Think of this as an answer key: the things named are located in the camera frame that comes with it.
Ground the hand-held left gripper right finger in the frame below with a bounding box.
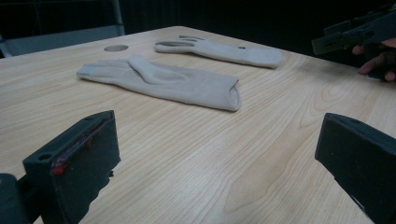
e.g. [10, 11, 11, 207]
[314, 112, 396, 224]

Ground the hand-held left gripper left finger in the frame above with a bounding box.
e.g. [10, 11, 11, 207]
[22, 109, 121, 224]

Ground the beige glove with black dot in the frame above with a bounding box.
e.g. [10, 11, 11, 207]
[154, 35, 285, 70]

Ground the round grey table grommet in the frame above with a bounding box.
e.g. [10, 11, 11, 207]
[103, 44, 130, 53]

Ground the grey metal frame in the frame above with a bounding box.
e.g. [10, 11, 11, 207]
[0, 0, 126, 59]

